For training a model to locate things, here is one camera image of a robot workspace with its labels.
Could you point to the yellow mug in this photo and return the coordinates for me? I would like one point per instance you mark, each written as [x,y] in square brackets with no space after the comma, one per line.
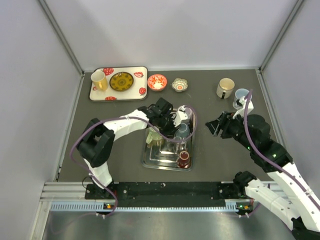
[99,80]

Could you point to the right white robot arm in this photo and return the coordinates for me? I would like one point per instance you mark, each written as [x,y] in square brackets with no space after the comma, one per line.
[300,211]

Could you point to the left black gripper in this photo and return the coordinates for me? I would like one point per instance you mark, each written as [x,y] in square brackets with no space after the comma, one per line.
[170,132]

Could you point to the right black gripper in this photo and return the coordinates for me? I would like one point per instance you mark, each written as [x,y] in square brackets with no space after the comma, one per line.
[226,119]

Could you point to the small flower shaped bowl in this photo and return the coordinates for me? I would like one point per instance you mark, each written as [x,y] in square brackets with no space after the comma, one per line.
[179,85]

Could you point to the lilac mug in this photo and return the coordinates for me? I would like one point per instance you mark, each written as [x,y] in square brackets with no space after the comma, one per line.
[189,113]

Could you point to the yellow patterned plate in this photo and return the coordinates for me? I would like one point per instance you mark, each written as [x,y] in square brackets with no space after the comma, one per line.
[121,81]

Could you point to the metal tray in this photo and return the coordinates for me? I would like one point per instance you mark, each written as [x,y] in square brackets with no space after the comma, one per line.
[165,157]

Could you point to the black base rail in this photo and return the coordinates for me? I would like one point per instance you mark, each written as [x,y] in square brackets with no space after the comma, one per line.
[172,193]

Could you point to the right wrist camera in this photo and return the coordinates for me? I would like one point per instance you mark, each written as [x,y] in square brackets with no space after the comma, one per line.
[243,106]

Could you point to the red patterned bowl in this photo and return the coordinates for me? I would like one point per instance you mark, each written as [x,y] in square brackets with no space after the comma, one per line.
[157,82]

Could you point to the dark red brown mug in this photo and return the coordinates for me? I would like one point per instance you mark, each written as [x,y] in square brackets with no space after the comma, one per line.
[183,160]

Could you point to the cream speckled mug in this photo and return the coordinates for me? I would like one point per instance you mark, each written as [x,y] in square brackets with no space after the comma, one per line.
[225,88]

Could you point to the strawberry pattern tray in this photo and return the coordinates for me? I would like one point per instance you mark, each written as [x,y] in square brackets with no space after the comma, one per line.
[138,91]

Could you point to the pale blue footed mug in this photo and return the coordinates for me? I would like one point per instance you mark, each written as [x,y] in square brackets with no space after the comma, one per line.
[239,93]

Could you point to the grey blue mug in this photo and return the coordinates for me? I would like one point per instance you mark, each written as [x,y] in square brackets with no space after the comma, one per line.
[182,133]

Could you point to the grey cable duct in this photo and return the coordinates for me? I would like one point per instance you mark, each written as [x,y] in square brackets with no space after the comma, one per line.
[228,205]

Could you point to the light green mug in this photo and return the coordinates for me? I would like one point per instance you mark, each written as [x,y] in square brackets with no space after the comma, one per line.
[153,138]

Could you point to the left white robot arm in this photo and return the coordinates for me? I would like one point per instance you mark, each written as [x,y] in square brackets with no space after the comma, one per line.
[96,145]

